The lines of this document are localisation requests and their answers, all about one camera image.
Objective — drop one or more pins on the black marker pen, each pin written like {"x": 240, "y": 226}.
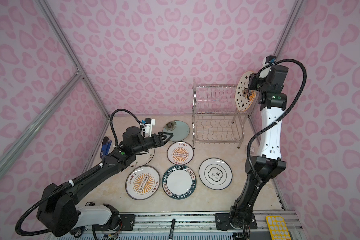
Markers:
{"x": 171, "y": 234}

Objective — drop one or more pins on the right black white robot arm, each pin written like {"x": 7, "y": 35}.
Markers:
{"x": 267, "y": 163}

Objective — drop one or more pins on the teal flower plate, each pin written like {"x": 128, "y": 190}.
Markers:
{"x": 179, "y": 129}

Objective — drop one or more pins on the small orange sunburst plate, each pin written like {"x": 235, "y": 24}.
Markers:
{"x": 180, "y": 153}

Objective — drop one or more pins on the dark green rimmed plate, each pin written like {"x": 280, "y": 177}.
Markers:
{"x": 179, "y": 182}

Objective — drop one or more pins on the cream plate with red berries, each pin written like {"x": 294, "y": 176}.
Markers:
{"x": 143, "y": 158}

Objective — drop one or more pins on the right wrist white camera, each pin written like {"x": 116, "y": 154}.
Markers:
{"x": 269, "y": 60}

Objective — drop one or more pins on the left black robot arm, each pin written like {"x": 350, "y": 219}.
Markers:
{"x": 58, "y": 213}

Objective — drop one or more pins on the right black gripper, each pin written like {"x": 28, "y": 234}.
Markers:
{"x": 253, "y": 81}

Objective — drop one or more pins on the large orange sunburst plate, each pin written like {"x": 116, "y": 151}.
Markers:
{"x": 142, "y": 183}

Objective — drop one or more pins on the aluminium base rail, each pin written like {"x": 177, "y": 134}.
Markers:
{"x": 195, "y": 226}

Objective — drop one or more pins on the chrome two-tier dish rack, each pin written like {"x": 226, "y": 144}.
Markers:
{"x": 215, "y": 116}

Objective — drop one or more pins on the cat and stars plate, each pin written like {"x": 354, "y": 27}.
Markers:
{"x": 244, "y": 97}

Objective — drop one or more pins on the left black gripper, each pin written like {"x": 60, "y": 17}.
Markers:
{"x": 161, "y": 142}

